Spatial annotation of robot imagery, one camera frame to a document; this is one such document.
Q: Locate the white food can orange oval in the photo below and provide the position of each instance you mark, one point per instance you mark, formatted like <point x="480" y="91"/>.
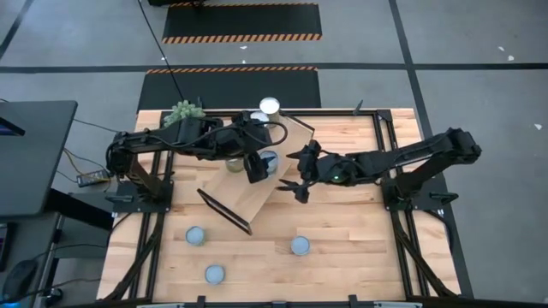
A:
<point x="274" y="153"/>

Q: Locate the peas labelled food can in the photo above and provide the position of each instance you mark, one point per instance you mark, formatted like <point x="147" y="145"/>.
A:
<point x="234" y="166"/>

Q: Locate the black computer keyboard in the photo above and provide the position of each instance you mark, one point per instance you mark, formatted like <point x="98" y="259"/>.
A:
<point x="3" y="248"/>

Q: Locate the black computer mouse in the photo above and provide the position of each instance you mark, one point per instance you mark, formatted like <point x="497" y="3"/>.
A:
<point x="19" y="278"/>

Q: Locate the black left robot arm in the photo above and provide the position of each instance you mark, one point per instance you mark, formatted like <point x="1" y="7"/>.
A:
<point x="171" y="139"/>

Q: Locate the green potted plant white pot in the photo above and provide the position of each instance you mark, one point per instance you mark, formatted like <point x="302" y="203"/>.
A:
<point x="184" y="110"/>

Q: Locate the food can with grey lid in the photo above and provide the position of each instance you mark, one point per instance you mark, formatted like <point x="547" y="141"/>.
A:
<point x="214" y="274"/>
<point x="195" y="235"/>

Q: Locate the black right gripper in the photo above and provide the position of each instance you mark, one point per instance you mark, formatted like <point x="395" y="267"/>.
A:
<point x="317" y="164"/>

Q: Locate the black table clamp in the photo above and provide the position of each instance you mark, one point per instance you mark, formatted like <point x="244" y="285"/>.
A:
<point x="358" y="107"/>

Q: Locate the red striped tomato can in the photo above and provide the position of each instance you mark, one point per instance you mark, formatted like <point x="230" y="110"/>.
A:
<point x="300" y="245"/>

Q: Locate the yellow labelled food can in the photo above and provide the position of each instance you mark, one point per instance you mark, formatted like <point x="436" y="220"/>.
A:
<point x="269" y="105"/>

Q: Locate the black aluminium table frame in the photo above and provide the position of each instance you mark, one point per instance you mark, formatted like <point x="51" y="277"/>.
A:
<point x="342" y="113"/>

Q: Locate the black mat with hazard stripes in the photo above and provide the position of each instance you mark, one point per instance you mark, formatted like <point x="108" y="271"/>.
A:
<point x="235" y="90"/>
<point x="240" y="19"/>

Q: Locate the dark grey desk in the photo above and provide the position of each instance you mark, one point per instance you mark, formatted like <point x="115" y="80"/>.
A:
<point x="38" y="158"/>

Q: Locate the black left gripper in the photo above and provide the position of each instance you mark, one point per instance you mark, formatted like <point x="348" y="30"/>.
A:
<point x="246" y="137"/>

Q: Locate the green labelled food can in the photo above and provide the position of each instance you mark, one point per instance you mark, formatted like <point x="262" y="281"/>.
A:
<point x="259" y="116"/>

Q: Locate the black power adapter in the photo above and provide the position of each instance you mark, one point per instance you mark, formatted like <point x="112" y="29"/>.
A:
<point x="92" y="178"/>

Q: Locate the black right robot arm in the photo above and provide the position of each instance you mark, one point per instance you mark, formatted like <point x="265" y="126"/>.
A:
<point x="406" y="154"/>

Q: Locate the dark monitor with lit screen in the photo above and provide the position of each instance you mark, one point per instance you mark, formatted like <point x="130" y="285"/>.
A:
<point x="8" y="126"/>

